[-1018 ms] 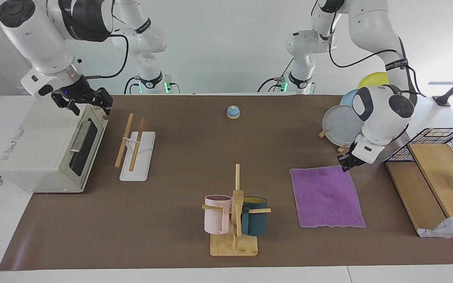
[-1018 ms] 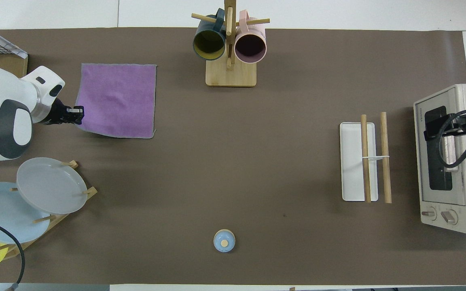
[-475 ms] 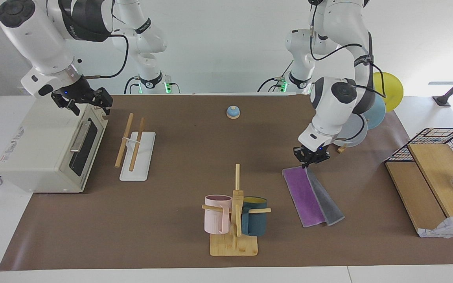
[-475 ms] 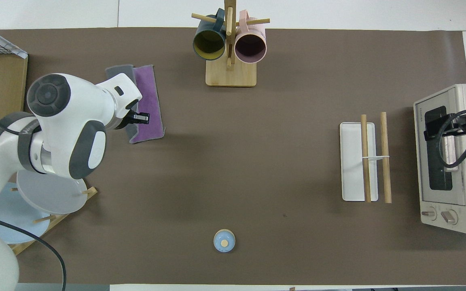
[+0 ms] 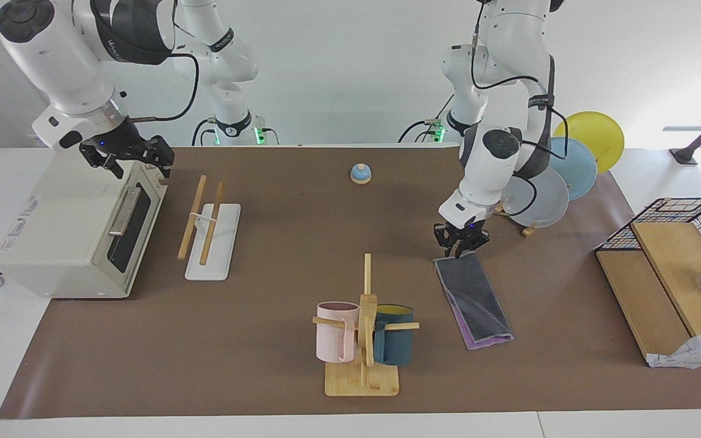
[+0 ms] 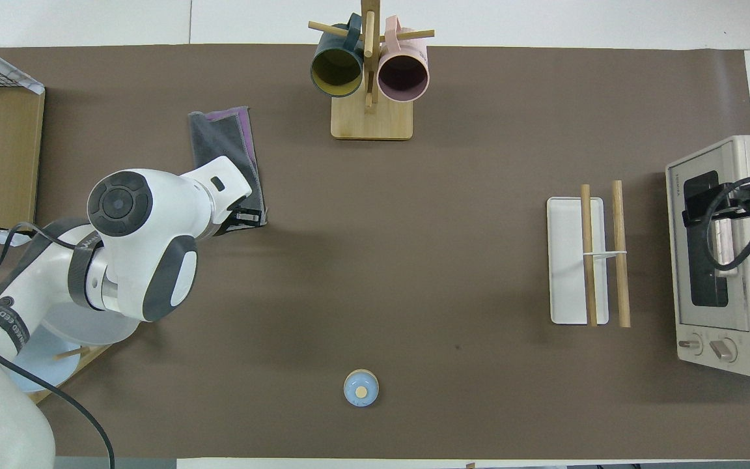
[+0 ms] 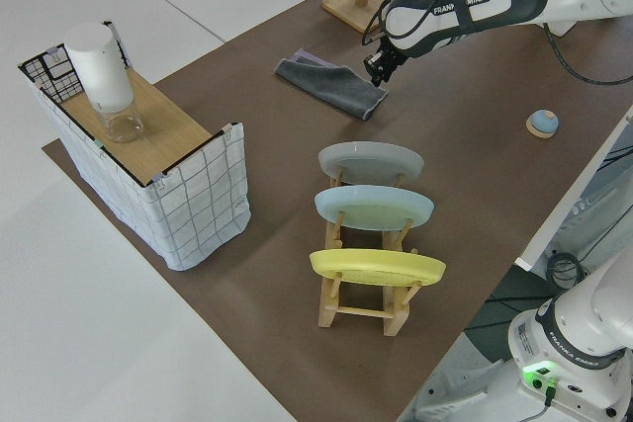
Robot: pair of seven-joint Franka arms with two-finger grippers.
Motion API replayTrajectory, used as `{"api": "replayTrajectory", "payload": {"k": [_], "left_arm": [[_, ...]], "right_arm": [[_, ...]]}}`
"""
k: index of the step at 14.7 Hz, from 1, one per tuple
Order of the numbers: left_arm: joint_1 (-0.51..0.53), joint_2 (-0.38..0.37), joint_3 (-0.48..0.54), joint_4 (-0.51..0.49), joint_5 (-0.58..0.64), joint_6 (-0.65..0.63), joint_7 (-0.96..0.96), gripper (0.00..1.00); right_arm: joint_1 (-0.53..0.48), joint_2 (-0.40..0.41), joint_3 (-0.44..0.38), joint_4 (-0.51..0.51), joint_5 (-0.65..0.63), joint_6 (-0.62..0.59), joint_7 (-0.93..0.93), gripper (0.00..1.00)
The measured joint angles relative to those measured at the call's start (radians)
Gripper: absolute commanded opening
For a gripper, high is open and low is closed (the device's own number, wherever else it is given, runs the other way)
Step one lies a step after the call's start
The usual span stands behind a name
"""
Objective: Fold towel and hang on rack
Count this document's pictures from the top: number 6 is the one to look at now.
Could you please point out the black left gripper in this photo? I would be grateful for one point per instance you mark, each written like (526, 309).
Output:
(241, 220)

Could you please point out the purple and gray towel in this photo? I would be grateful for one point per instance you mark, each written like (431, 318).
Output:
(219, 140)

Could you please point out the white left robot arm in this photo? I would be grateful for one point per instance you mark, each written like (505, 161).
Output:
(140, 260)

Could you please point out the white towel rack wooden bars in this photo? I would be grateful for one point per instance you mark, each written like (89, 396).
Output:
(567, 260)

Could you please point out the wooden plate rack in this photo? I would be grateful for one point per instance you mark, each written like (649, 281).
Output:
(70, 353)

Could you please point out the wooden mug tree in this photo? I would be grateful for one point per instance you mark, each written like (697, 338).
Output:
(372, 124)

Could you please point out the brown table mat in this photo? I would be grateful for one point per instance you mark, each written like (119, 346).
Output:
(414, 260)

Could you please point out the dark teal mug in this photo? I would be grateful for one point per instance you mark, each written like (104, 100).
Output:
(336, 68)

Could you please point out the gray plate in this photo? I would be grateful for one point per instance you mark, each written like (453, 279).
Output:
(88, 332)

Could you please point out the small blue round lid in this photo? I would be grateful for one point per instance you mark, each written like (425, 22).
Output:
(361, 388)

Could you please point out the pink mug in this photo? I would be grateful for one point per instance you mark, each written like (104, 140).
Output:
(403, 75)

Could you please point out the light blue plate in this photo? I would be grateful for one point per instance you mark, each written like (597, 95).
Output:
(36, 365)

